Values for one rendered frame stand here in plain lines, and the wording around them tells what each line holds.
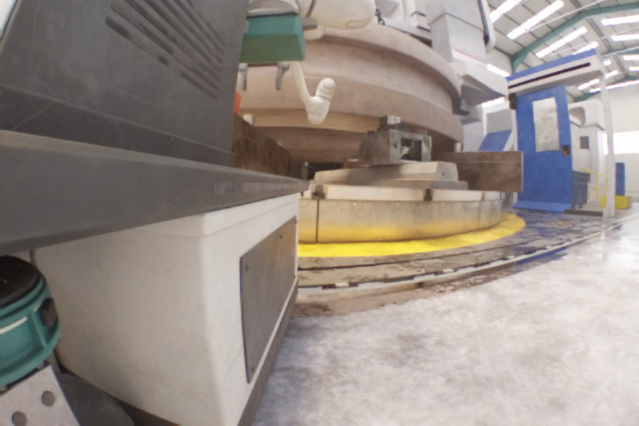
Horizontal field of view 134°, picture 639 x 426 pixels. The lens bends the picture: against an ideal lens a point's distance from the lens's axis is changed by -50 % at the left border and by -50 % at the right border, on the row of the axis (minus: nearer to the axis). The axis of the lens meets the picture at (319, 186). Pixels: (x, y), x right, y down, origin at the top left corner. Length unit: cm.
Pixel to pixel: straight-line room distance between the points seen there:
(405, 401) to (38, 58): 51
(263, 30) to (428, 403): 80
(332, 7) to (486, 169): 222
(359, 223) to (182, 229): 137
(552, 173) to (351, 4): 502
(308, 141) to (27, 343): 651
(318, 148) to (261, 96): 455
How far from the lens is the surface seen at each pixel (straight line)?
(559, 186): 543
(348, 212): 148
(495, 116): 773
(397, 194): 156
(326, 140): 650
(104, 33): 21
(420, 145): 192
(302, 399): 44
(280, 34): 68
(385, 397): 45
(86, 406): 24
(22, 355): 16
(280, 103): 203
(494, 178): 271
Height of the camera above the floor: 31
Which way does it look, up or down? level
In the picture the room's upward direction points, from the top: 2 degrees clockwise
